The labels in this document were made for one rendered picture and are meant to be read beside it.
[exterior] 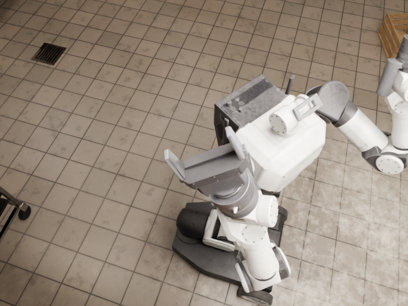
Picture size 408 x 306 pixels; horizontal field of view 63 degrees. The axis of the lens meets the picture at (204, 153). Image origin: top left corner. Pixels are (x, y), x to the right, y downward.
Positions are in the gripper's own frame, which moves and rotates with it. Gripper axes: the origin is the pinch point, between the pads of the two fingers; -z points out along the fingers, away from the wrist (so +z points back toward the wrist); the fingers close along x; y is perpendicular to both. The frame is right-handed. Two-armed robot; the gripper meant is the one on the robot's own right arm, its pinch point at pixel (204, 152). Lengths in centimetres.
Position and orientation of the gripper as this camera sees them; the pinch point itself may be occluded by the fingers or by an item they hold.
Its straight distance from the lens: 54.4
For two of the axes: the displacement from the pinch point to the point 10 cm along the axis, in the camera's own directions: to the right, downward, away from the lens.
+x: 9.1, -3.3, -2.5
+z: 3.9, 5.3, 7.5
